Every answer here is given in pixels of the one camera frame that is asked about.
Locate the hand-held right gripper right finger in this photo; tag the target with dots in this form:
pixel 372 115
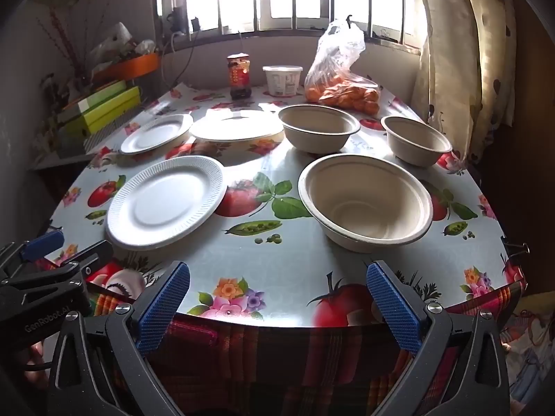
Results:
pixel 392 307

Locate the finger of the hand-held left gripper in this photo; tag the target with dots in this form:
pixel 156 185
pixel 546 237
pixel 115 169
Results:
pixel 43 242
pixel 93 255

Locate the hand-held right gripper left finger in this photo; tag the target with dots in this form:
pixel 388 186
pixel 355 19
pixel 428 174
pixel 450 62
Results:
pixel 164 307

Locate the large white foam plate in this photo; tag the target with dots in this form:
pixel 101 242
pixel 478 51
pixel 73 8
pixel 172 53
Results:
pixel 167 201

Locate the large beige paper bowl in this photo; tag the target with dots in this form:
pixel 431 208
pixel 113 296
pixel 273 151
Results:
pixel 366 201

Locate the medium beige paper bowl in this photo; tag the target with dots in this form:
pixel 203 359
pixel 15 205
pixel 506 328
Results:
pixel 318 128

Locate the fruit print tablecloth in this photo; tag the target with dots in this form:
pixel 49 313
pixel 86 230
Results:
pixel 260 260

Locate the red plaid cloth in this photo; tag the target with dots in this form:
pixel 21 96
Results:
pixel 269 364

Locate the small white plate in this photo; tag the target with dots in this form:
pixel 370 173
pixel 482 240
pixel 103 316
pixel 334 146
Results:
pixel 156 134

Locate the black binder clip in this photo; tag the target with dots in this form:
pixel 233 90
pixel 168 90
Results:
pixel 516 249

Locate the printed blanket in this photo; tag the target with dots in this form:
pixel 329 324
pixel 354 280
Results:
pixel 527 355

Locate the green and white flat box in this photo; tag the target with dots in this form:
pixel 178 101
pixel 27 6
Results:
pixel 93 97

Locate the small beige paper bowl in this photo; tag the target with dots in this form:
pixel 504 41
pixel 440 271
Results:
pixel 418 141

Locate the white oval plate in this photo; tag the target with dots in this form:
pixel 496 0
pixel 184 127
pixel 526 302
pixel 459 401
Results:
pixel 236 129

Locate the white plastic bag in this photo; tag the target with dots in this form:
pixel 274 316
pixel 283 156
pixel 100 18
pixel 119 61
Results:
pixel 110 43

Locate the dried branches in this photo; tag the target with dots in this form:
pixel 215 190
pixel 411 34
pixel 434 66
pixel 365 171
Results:
pixel 69 30

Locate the plastic bag of oranges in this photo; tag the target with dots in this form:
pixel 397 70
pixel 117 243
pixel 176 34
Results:
pixel 342 82

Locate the dark sauce jar red label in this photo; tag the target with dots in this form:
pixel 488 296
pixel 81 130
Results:
pixel 239 76

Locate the black charger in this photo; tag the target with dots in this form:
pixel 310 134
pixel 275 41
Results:
pixel 175 19

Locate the white plastic tub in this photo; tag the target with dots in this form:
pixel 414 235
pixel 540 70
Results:
pixel 282 80

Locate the floral curtain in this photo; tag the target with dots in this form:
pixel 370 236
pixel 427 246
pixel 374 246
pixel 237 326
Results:
pixel 464 52

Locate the black hook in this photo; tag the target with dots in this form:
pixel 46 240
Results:
pixel 349 19

